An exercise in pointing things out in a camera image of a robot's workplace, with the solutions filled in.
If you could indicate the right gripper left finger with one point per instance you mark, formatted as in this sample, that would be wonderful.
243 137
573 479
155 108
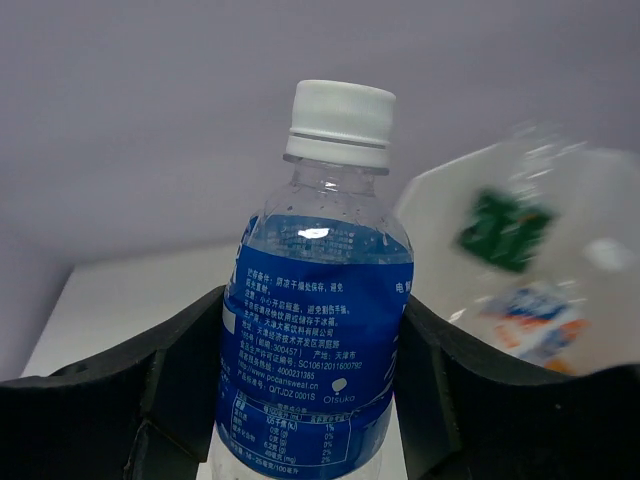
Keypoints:
143 409

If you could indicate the green label plastic bottle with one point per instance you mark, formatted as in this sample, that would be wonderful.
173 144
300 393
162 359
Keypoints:
537 235

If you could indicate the white translucent bin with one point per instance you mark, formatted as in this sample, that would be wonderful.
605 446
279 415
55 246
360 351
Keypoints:
535 158

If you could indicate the blue label plastic bottle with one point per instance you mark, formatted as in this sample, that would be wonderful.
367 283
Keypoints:
312 310

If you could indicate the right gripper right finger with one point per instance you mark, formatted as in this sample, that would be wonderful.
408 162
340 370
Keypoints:
469 411

